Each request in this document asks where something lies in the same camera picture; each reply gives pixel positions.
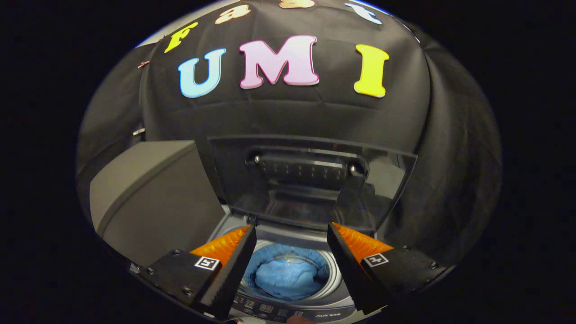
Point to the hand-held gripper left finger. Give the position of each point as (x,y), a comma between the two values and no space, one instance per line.
(234,276)

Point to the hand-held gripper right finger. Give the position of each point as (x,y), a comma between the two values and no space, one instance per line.
(348,274)

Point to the light blue polo shirt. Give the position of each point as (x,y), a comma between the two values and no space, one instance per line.
(288,279)

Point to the grey washing machine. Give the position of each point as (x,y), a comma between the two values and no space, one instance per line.
(292,236)

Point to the dark washing machine lid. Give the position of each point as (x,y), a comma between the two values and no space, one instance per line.
(382,180)

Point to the black backdrop cloth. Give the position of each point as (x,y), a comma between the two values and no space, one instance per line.
(450,157)

